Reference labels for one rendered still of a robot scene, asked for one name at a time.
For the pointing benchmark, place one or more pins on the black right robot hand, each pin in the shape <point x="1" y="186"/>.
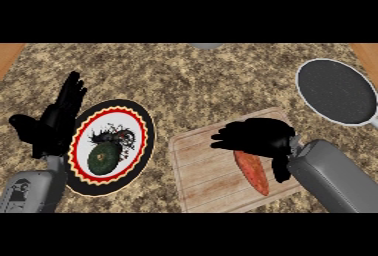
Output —
<point x="259" y="135"/>

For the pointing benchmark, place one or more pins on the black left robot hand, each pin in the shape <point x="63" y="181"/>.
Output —
<point x="60" y="116"/>

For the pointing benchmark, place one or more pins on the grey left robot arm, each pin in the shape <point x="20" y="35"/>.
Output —
<point x="35" y="190"/>

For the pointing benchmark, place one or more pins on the orange sweet potato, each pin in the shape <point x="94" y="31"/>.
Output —
<point x="252" y="171"/>

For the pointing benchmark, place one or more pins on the pale wooden cutting board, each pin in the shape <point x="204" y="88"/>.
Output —
<point x="231" y="170"/>

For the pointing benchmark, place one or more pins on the dark grey frying pan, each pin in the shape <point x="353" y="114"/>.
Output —
<point x="337" y="91"/>

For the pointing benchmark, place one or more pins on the black rimmed patterned plate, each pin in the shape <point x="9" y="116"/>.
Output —
<point x="111" y="146"/>

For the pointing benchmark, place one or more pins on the dark green avocado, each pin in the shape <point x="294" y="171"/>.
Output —
<point x="104" y="158"/>

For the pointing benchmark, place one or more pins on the grey rounded object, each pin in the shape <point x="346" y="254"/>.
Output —
<point x="206" y="45"/>

